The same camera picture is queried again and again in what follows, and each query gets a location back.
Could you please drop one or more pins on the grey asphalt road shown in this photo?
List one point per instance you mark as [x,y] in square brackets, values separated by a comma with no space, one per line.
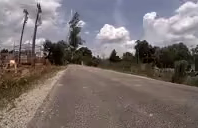
[97,100]

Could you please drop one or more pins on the tall tree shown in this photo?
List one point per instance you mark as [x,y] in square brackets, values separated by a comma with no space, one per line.
[74,33]

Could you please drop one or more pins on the green grass verge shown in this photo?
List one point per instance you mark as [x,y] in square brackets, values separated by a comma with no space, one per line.
[160,75]

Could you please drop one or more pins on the row of trees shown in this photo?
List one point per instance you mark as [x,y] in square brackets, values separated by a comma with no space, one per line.
[160,53]

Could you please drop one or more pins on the tall leaning pole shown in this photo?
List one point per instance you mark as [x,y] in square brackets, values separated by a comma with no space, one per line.
[35,33]
[22,36]

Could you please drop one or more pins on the scaffold structure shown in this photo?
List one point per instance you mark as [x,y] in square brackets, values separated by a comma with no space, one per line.
[27,51]

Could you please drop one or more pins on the green bush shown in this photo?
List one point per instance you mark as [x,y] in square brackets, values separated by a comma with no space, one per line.
[180,70]

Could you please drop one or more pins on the pale gravel strip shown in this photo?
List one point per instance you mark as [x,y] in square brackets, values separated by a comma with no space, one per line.
[23,106]

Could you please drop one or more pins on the dry grass verge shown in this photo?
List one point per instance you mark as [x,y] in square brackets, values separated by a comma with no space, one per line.
[10,86]

